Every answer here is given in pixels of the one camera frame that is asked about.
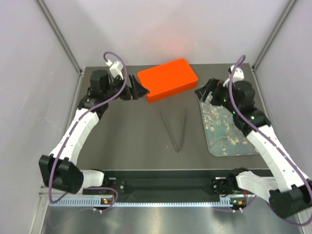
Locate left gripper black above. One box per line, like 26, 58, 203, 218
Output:
103, 74, 150, 101

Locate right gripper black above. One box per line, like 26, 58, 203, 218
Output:
195, 77, 239, 114

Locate orange compartment box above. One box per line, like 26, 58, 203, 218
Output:
147, 81, 197, 103

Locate orange box lid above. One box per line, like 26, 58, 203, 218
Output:
137, 58, 198, 90

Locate metal tongs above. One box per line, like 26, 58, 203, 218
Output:
159, 108, 188, 154

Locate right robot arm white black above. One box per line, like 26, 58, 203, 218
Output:
195, 78, 312, 218

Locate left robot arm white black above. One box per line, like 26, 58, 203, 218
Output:
39, 69, 149, 194

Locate blue floral tray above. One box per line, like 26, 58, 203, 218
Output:
199, 95, 258, 157

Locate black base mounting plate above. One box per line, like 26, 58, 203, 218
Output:
102, 177, 242, 195

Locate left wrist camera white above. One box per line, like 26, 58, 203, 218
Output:
105, 60, 124, 79

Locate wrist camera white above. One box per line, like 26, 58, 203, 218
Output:
223, 65, 244, 87
105, 60, 124, 79

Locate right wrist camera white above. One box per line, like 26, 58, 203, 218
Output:
223, 65, 244, 87

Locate aluminium frame rail front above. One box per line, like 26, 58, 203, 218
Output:
38, 177, 305, 198

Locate grey slotted cable duct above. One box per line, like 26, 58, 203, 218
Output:
50, 197, 247, 208

